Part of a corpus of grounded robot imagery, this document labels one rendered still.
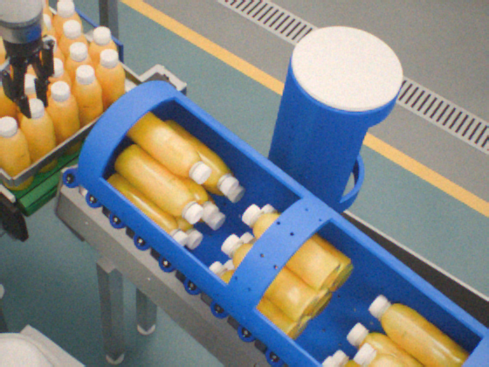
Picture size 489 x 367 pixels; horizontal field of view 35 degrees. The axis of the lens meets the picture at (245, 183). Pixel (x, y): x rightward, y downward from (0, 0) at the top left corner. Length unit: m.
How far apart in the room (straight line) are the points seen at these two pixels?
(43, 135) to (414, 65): 2.13
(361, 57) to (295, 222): 0.69
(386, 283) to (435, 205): 1.51
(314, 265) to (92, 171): 0.48
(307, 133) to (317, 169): 0.13
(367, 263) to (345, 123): 0.44
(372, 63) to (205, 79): 1.39
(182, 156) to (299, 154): 0.57
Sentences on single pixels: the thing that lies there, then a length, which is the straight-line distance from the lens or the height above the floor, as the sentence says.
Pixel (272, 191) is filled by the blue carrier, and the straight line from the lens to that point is 1.66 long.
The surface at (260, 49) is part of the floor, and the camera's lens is 3.42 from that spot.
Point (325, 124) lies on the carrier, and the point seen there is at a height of 0.96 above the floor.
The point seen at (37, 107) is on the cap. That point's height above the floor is 1.10.
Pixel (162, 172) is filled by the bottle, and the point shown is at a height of 1.15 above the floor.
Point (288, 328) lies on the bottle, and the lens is 1.48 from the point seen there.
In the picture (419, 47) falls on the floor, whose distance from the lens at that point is 3.63.
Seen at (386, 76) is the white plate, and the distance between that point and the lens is 1.97.
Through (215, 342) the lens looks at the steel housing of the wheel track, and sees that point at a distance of 1.69.
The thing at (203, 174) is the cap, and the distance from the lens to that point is 1.54.
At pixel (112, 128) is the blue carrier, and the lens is 1.54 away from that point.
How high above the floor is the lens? 2.42
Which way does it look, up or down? 55 degrees down
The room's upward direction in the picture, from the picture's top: 11 degrees clockwise
